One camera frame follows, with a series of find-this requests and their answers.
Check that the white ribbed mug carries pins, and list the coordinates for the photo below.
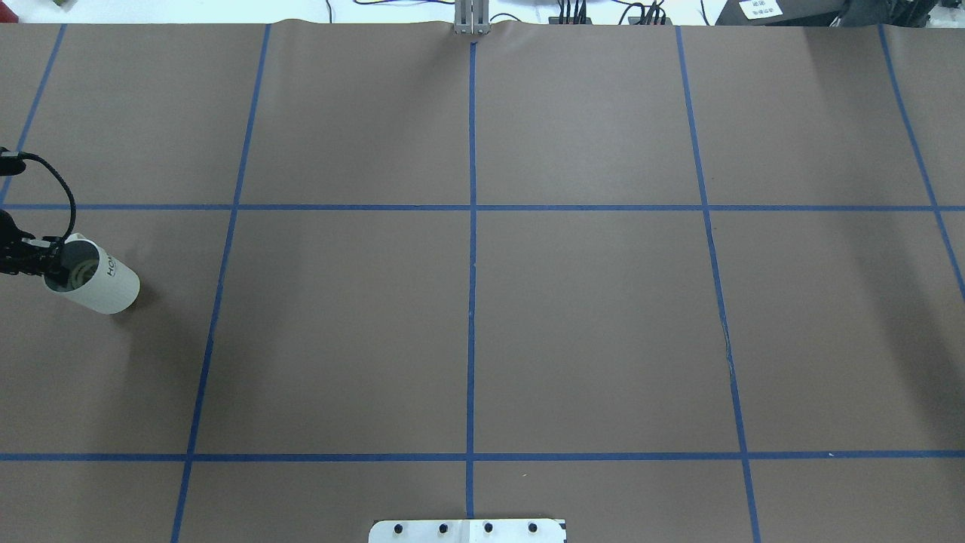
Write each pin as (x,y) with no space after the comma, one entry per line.
(113,288)

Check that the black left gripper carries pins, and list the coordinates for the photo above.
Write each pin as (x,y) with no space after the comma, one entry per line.
(22,255)

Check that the black box with label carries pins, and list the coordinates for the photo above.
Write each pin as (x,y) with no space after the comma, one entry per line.
(914,14)

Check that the aluminium frame post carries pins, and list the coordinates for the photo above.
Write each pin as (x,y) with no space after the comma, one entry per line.
(471,17)

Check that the green lemon slice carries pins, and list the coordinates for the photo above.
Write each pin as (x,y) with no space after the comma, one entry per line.
(81,273)

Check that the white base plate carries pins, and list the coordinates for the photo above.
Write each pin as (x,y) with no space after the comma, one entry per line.
(470,530)

